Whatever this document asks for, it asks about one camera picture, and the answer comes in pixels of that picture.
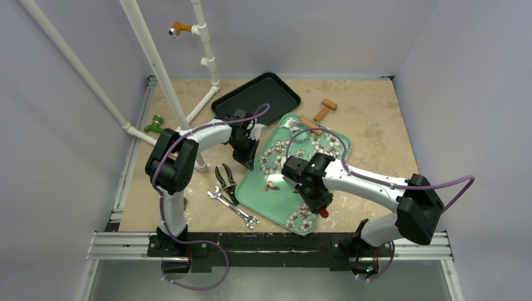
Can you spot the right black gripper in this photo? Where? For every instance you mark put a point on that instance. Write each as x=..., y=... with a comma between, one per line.
x=319, y=200

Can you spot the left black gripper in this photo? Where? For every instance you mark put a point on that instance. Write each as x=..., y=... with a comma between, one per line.
x=247, y=159

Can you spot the green floral tray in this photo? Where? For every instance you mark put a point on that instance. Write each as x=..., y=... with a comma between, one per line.
x=265, y=190

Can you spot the wooden dough roller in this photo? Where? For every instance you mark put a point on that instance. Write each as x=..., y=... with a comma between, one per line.
x=327, y=106

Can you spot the black plastic tray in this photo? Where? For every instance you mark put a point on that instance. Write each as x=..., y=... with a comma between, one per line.
x=266, y=88

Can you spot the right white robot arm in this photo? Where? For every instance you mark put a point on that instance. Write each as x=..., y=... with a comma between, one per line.
x=415, y=208

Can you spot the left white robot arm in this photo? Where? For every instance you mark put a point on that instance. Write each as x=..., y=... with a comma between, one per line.
x=170, y=166

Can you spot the silver open-end wrench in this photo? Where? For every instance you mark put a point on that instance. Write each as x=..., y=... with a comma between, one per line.
x=249, y=220

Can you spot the green plastic faucet tap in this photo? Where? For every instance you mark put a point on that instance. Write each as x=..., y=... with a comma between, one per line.
x=155, y=126

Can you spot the orange faucet tap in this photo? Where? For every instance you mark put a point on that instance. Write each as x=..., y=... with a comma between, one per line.
x=177, y=28

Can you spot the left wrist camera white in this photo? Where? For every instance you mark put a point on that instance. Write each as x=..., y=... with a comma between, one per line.
x=256, y=130

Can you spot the black handled pliers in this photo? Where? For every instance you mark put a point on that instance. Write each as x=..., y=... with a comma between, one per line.
x=228, y=186

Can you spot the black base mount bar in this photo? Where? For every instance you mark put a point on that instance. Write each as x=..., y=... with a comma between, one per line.
x=337, y=252

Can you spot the aluminium rail frame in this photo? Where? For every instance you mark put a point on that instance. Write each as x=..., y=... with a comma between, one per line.
x=369, y=114

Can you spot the white PVC pipe frame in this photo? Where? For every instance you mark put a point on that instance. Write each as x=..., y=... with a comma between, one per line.
x=144, y=37

